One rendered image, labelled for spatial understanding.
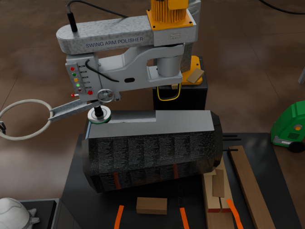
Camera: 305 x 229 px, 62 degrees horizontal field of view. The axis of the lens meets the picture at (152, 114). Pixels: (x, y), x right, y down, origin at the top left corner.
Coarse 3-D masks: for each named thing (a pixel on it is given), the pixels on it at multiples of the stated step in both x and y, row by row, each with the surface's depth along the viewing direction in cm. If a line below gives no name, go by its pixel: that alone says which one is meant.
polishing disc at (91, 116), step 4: (92, 108) 243; (104, 108) 242; (108, 108) 242; (92, 112) 239; (104, 112) 239; (108, 112) 238; (88, 116) 236; (92, 116) 236; (104, 116) 235; (108, 116) 235; (92, 120) 232; (96, 120) 232; (100, 120) 232; (104, 120) 232
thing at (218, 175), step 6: (204, 174) 260; (210, 174) 260; (216, 174) 260; (222, 174) 259; (216, 180) 255; (222, 180) 255; (216, 186) 251; (222, 186) 251; (216, 192) 247; (222, 192) 246
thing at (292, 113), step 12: (288, 108) 287; (300, 108) 271; (276, 120) 306; (288, 120) 277; (300, 120) 267; (276, 132) 296; (288, 132) 284; (300, 132) 279; (276, 144) 303; (288, 144) 297; (300, 144) 287
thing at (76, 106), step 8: (112, 96) 217; (120, 96) 218; (72, 104) 231; (80, 104) 231; (88, 104) 220; (96, 104) 221; (56, 112) 234; (64, 112) 231; (72, 112) 223; (56, 120) 227
